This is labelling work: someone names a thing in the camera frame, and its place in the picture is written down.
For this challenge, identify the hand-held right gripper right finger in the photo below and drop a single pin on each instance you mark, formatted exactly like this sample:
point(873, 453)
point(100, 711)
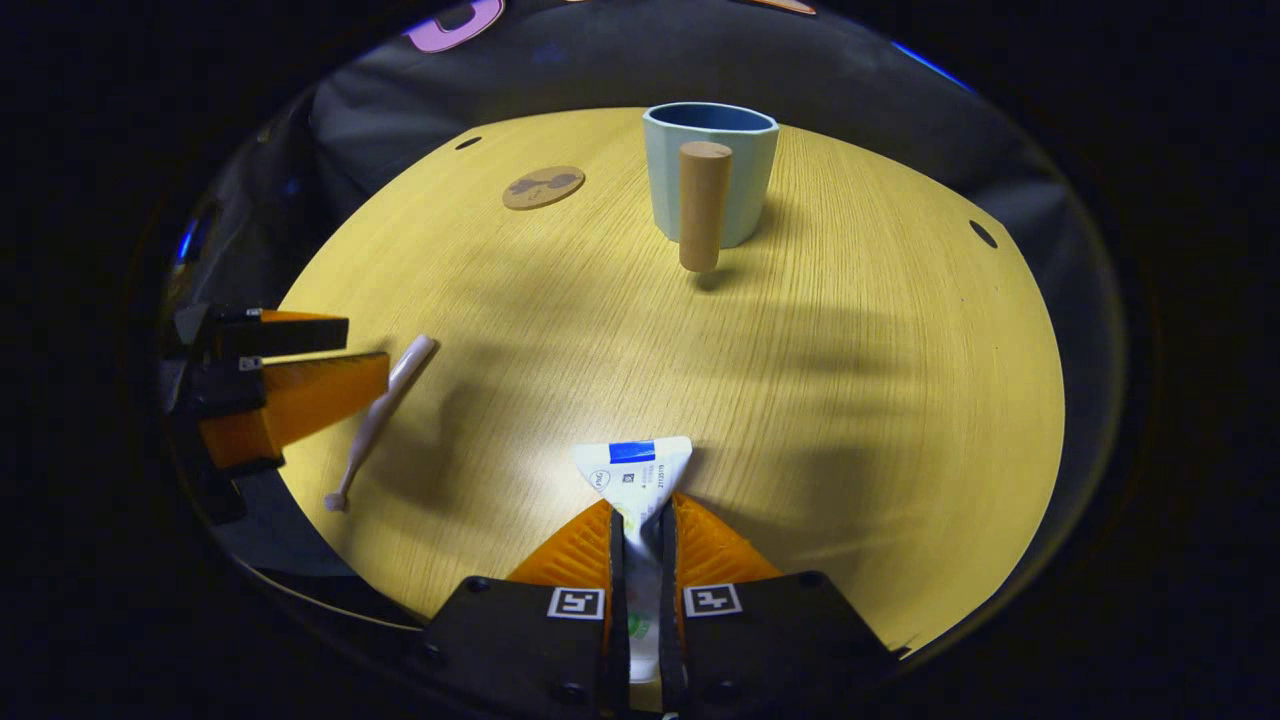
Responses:
point(770, 650)

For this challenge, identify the pale pink toothbrush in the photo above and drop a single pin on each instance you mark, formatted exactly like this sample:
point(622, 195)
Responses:
point(385, 405)

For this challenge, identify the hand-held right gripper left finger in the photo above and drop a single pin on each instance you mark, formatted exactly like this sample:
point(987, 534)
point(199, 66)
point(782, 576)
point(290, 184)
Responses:
point(520, 650)

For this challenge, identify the white toothpaste tube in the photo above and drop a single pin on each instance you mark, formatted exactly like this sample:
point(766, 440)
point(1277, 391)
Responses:
point(640, 480)

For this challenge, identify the round cork coaster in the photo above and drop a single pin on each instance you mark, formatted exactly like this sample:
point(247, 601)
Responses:
point(543, 187)

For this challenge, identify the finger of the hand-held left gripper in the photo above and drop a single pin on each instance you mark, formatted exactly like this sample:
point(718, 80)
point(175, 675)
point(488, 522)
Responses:
point(300, 400)
point(290, 335)

